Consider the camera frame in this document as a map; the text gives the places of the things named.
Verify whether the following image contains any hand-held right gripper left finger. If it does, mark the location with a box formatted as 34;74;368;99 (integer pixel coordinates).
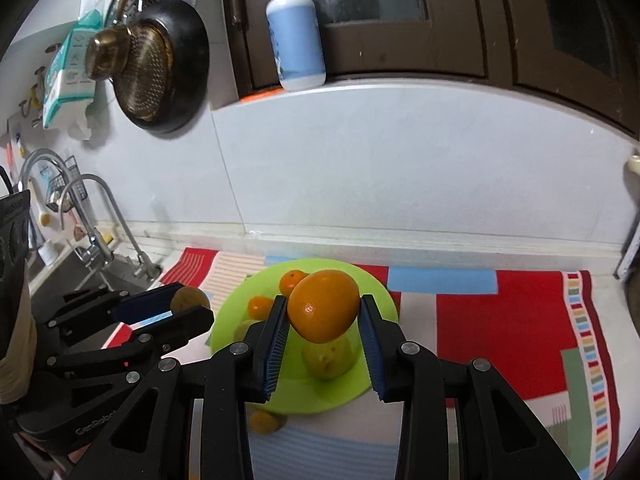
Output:
67;294;291;480

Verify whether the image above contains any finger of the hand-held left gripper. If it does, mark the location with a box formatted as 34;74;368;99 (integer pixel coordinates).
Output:
45;305;216;376
45;282;188;346

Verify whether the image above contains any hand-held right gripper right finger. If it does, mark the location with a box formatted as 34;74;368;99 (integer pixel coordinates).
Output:
360;294;581;480

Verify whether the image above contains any small tan round fruit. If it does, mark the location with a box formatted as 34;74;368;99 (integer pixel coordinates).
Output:
170;286;212;313

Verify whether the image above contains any green plate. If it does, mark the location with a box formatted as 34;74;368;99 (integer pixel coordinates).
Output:
210;258;401;415

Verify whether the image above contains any yellow-green pear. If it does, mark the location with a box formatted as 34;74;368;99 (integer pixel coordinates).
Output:
301;332;357;381

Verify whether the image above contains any orange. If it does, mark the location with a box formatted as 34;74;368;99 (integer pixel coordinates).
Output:
247;296;275;322
279;270;312;298
249;408;281;436
286;269;361;345

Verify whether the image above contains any person's left hand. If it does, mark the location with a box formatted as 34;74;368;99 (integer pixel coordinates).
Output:
0;306;39;407

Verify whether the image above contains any large chrome faucet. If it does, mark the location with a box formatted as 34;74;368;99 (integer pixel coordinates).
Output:
20;149;115;268

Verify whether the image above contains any stainless steel sink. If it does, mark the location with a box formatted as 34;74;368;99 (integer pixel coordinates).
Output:
27;250;163;306

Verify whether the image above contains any thin gooseneck faucet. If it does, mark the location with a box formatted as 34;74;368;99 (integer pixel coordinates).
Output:
60;174;162;281

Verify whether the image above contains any colourful patchwork table cloth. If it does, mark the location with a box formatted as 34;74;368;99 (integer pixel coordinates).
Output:
100;247;621;480

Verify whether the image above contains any white plastic bag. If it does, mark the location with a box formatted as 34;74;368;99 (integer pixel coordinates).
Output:
70;100;103;141

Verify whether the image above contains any black frying pan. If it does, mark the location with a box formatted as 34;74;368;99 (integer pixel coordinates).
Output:
112;0;210;135

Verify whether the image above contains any green white tissue pack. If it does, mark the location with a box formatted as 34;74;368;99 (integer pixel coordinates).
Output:
42;10;108;128

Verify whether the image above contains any small brass pot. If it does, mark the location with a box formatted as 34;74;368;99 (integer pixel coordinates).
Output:
84;25;133;81

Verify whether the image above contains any white blue soap pump bottle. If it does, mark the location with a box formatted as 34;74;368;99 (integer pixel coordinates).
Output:
265;0;327;92

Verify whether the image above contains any black wire basket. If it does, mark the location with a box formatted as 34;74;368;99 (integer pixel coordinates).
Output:
45;156;83;213

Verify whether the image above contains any dark brown window frame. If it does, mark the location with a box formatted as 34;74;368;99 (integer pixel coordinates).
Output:
220;0;640;141

